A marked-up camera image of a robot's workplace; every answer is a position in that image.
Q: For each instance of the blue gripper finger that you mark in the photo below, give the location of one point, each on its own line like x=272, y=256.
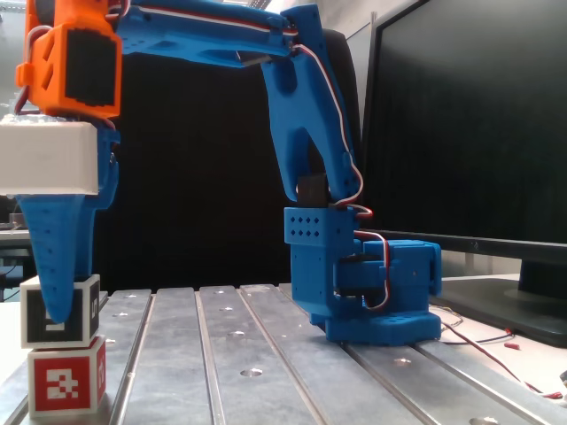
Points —
x=57, y=248

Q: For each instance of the black marker cube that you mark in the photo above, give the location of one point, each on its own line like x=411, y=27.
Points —
x=79, y=319

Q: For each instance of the blue and orange robot arm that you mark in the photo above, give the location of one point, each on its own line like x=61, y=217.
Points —
x=376, y=327

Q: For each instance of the red marker cube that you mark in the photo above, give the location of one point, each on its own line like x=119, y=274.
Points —
x=57, y=405

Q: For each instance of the grey background desk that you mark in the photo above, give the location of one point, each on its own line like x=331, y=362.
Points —
x=13, y=237

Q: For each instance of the small grey device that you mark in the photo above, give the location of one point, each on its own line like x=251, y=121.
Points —
x=17, y=218

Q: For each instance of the black office chair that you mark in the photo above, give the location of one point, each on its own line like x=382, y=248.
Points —
x=186, y=177

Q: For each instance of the black Dell monitor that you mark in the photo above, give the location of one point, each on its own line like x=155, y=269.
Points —
x=465, y=110

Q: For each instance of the slotted aluminium base plate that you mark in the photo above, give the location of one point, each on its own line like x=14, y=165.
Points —
x=177, y=376

